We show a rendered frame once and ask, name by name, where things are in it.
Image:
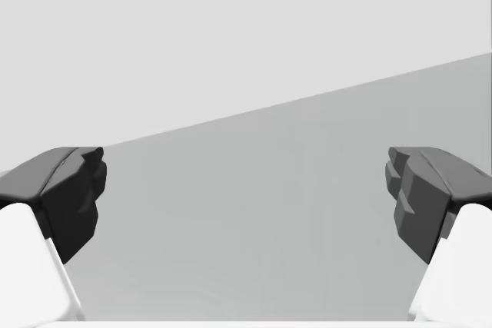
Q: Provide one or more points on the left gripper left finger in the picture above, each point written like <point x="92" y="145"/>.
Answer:
<point x="57" y="205"/>

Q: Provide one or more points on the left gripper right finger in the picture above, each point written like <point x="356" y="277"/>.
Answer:
<point x="430" y="205"/>

